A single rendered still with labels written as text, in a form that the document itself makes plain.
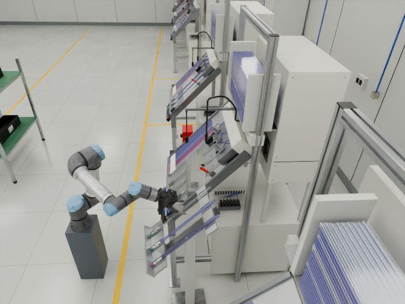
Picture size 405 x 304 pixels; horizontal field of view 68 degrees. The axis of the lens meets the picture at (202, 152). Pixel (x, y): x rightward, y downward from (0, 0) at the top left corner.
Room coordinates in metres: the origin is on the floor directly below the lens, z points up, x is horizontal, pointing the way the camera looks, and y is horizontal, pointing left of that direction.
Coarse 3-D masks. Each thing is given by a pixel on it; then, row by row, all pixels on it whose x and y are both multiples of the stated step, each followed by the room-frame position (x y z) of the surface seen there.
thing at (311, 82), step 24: (264, 48) 1.94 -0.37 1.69; (288, 48) 1.85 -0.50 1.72; (312, 48) 1.86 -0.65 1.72; (288, 72) 1.45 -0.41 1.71; (312, 72) 1.46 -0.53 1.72; (336, 72) 1.47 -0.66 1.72; (288, 96) 1.45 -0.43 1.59; (312, 96) 1.46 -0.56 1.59; (336, 96) 1.47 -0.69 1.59; (288, 120) 1.45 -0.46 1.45; (312, 120) 1.46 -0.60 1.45; (288, 144) 1.45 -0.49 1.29; (312, 144) 1.46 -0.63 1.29; (264, 168) 1.55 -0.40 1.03; (288, 168) 1.46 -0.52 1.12; (312, 168) 1.47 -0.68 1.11; (264, 216) 1.46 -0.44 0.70
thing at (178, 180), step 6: (186, 162) 1.83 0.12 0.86; (180, 168) 1.81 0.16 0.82; (186, 168) 1.76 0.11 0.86; (174, 174) 1.80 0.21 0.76; (180, 174) 1.74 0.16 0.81; (186, 174) 1.68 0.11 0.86; (174, 180) 1.72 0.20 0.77; (180, 180) 1.67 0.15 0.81; (186, 180) 1.62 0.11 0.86; (174, 186) 1.66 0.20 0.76; (180, 186) 1.60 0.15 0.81; (186, 186) 1.55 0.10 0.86; (180, 192) 1.54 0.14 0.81; (186, 192) 1.50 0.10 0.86; (186, 198) 1.44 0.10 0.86
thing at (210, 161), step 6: (216, 114) 2.09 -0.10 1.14; (216, 120) 2.01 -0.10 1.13; (222, 120) 1.95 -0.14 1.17; (216, 126) 1.94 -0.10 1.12; (204, 144) 1.85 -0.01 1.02; (204, 150) 1.78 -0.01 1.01; (210, 150) 1.72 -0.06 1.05; (204, 156) 1.71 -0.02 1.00; (210, 156) 1.66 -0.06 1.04; (204, 162) 1.65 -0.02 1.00; (210, 162) 1.60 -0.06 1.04; (216, 162) 1.55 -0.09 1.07; (210, 168) 1.54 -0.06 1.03; (216, 168) 1.50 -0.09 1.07
